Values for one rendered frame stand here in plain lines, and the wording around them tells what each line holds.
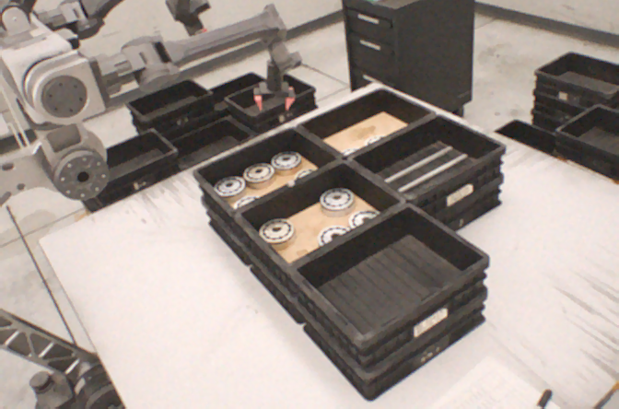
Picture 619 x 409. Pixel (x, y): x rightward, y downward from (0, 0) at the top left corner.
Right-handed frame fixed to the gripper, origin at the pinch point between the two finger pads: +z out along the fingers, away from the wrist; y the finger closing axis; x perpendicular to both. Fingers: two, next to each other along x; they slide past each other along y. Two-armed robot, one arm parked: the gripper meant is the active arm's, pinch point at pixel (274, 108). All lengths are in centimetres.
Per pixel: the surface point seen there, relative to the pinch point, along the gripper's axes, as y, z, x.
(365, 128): -33.0, 4.3, 9.2
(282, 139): -1.0, 0.6, 17.6
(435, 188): -39, -16, 62
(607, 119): -145, 17, -5
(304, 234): -2, 0, 62
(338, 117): -22.8, 0.0, 7.4
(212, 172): 23.5, 3.3, 29.6
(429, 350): -27, -3, 104
